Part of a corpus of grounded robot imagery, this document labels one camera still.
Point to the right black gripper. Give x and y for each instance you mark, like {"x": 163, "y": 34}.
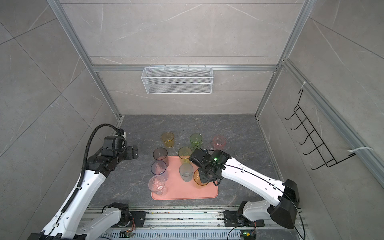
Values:
{"x": 203, "y": 178}

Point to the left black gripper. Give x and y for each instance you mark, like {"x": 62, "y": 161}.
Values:
{"x": 129, "y": 155}

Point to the amber tall glass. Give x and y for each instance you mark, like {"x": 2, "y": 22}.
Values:
{"x": 198, "y": 183}

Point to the teal tall glass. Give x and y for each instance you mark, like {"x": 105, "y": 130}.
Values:
{"x": 186, "y": 172}

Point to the green short glass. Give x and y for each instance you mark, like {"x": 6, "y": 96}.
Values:
{"x": 196, "y": 140}

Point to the green tall glass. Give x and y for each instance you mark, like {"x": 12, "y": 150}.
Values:
{"x": 184, "y": 154}

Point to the dark grey tall glass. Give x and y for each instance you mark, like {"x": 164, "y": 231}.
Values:
{"x": 161, "y": 154}

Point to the blue tall glass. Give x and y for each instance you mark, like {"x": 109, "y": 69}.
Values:
{"x": 159, "y": 168}

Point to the yellow short glass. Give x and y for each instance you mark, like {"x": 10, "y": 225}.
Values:
{"x": 168, "y": 139}

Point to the clear short glass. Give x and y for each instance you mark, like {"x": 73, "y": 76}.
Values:
{"x": 157, "y": 185}

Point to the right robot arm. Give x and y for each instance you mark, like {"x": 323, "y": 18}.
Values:
{"x": 280, "y": 199}

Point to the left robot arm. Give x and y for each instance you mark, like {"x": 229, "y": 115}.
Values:
{"x": 65, "y": 224}

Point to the pink plastic tray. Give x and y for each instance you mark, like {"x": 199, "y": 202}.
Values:
{"x": 178, "y": 189}

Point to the pink short glass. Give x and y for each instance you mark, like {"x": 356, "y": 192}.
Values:
{"x": 219, "y": 142}

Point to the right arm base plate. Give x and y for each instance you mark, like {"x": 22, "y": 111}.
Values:
{"x": 231, "y": 219}

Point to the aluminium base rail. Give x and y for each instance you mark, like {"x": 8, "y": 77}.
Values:
{"x": 173, "y": 223}

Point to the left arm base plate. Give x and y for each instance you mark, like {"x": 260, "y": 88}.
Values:
{"x": 136, "y": 219}

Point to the white wire mesh basket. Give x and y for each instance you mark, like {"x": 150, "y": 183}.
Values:
{"x": 178, "y": 80}

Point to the black wire hook rack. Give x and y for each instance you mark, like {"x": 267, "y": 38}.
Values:
{"x": 313, "y": 136}

